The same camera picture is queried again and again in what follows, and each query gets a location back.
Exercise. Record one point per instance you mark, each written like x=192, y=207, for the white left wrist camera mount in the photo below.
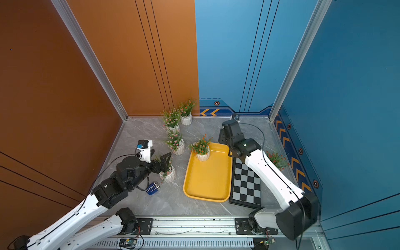
x=145, y=151

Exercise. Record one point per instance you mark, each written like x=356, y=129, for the aluminium corner post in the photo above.
x=83, y=44
x=310, y=32

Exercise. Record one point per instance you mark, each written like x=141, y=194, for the aluminium corner post left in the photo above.
x=83, y=44

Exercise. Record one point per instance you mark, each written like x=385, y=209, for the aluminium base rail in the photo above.
x=207, y=233

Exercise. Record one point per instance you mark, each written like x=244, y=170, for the potted plant pink flowers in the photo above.
x=171, y=120
x=175, y=142

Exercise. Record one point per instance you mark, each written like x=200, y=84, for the aluminium corner post right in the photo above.
x=310, y=32

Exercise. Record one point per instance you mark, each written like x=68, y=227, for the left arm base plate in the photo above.
x=143, y=226

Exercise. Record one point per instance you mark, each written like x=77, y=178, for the potted plant orange flowers corner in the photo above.
x=185, y=110

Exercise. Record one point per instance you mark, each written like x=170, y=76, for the white ribbed pot pink flowers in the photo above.
x=168, y=173

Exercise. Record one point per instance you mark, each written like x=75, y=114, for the potted plant pink flowers back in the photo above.
x=171, y=120

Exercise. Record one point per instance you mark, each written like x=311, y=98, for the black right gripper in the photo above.
x=222, y=136

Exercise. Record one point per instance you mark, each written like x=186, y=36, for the green circuit board left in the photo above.
x=127, y=244

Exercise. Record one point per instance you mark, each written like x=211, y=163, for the black white chessboard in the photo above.
x=245, y=186

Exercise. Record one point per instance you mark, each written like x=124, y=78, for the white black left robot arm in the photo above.
x=68, y=233

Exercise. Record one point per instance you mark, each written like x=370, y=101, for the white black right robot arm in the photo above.
x=298, y=210

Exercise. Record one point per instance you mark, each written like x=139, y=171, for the yellow plastic storage tray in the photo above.
x=209, y=180

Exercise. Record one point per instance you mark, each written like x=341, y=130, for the potted plant orange red flowers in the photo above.
x=201, y=148

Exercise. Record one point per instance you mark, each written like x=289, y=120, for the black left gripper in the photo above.
x=163, y=166

